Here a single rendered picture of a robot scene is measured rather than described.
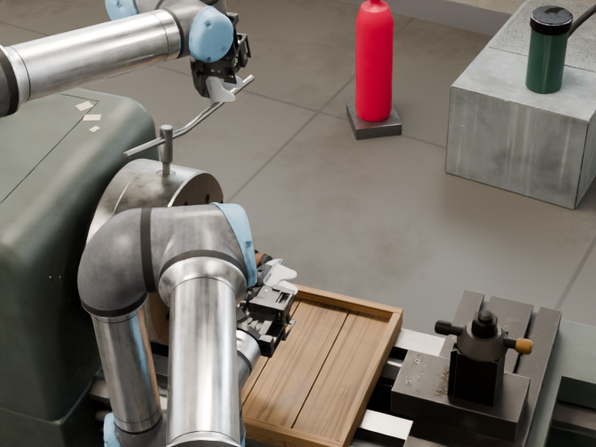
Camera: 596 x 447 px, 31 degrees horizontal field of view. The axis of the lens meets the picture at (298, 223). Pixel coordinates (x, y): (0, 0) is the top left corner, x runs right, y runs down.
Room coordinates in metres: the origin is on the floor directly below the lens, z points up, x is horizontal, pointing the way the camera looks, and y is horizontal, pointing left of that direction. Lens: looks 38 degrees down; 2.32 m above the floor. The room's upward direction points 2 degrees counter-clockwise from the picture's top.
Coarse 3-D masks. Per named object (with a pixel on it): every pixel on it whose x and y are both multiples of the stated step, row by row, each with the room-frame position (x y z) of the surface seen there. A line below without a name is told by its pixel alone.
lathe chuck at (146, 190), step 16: (144, 176) 1.51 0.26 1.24; (176, 176) 1.51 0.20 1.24; (192, 176) 1.52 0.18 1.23; (208, 176) 1.57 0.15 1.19; (128, 192) 1.47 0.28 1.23; (144, 192) 1.47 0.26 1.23; (160, 192) 1.47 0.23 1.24; (176, 192) 1.46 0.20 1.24; (192, 192) 1.51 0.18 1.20; (208, 192) 1.56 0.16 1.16; (128, 208) 1.44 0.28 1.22; (144, 304) 1.34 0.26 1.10; (160, 304) 1.37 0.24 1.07; (160, 320) 1.36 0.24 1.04; (160, 336) 1.35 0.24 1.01
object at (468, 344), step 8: (472, 320) 1.22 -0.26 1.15; (464, 328) 1.21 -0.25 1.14; (464, 336) 1.19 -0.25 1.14; (472, 336) 1.18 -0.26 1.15; (496, 336) 1.18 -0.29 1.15; (464, 344) 1.18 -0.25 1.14; (472, 344) 1.17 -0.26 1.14; (480, 344) 1.17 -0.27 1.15; (488, 344) 1.17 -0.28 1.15; (496, 344) 1.17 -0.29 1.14; (464, 352) 1.17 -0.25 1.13; (472, 352) 1.17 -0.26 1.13; (480, 352) 1.16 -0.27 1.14; (488, 352) 1.16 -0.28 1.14; (496, 352) 1.16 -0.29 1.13; (504, 352) 1.17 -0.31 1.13; (480, 360) 1.16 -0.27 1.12; (488, 360) 1.16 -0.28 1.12
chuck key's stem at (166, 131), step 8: (160, 128) 1.54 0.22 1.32; (168, 128) 1.54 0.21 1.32; (160, 136) 1.53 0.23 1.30; (168, 136) 1.53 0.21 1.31; (168, 144) 1.52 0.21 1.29; (160, 152) 1.53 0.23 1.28; (168, 152) 1.52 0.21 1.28; (160, 160) 1.52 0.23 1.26; (168, 160) 1.52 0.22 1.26; (168, 168) 1.52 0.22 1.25
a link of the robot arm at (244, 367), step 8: (240, 352) 1.21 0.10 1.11; (240, 360) 1.19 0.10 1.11; (240, 368) 1.18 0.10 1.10; (248, 368) 1.19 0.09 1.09; (240, 376) 1.17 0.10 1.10; (248, 376) 1.19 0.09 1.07; (240, 384) 1.16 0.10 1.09; (240, 392) 1.16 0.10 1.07; (240, 400) 1.16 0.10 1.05; (240, 408) 1.16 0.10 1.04
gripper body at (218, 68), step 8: (232, 16) 1.61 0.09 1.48; (232, 24) 1.60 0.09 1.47; (232, 40) 1.59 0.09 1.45; (240, 40) 1.63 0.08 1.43; (232, 48) 1.60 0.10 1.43; (240, 48) 1.63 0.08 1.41; (248, 48) 1.65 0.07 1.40; (224, 56) 1.60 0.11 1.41; (232, 56) 1.60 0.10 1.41; (240, 56) 1.63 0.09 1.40; (248, 56) 1.66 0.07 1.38; (192, 64) 1.62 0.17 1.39; (200, 64) 1.61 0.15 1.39; (208, 64) 1.60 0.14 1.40; (216, 64) 1.60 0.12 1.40; (224, 64) 1.59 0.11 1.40; (232, 64) 1.59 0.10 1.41; (240, 64) 1.63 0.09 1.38; (200, 72) 1.62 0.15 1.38; (208, 72) 1.62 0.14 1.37; (216, 72) 1.62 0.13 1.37; (224, 72) 1.61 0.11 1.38; (232, 72) 1.59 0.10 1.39; (224, 80) 1.60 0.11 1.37; (232, 80) 1.59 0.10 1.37
